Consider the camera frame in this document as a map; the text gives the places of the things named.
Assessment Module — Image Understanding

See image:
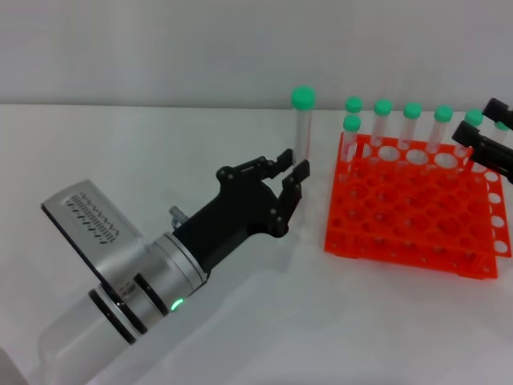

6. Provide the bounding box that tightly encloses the orange test tube rack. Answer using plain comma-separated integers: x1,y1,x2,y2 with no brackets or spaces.
483,170,513,258
323,132,500,280

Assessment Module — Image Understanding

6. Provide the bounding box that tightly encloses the silver slotted wrist camera box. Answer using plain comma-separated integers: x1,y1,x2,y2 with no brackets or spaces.
39,179,143,284

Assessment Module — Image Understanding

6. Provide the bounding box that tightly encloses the green-capped clear test tube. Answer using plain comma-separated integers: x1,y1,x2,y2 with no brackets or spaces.
341,114,362,162
345,95,365,137
426,104,454,156
456,108,485,158
398,102,423,151
370,98,394,148
290,85,317,168
493,120,512,144

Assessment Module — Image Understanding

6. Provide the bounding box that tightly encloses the grey metal connector plug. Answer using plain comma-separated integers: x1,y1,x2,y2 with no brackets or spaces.
169,205,188,230

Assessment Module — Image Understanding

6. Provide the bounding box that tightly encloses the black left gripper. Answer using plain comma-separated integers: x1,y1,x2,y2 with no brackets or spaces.
172,148,313,274

